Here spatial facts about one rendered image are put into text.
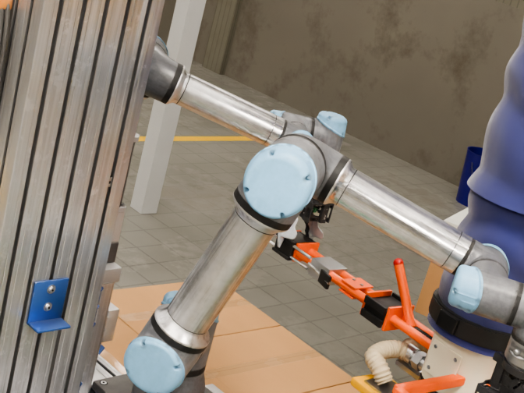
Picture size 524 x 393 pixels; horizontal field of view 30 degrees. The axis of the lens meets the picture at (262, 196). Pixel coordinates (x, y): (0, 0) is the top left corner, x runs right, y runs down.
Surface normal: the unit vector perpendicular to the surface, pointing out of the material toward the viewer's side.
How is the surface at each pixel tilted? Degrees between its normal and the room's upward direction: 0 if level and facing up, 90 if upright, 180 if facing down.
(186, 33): 90
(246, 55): 90
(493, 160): 100
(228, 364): 0
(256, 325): 0
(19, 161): 90
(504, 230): 73
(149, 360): 97
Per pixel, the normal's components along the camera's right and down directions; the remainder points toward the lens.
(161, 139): 0.64, 0.39
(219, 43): -0.70, 0.04
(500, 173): -0.87, 0.11
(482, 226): -0.76, -0.38
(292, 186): -0.17, 0.14
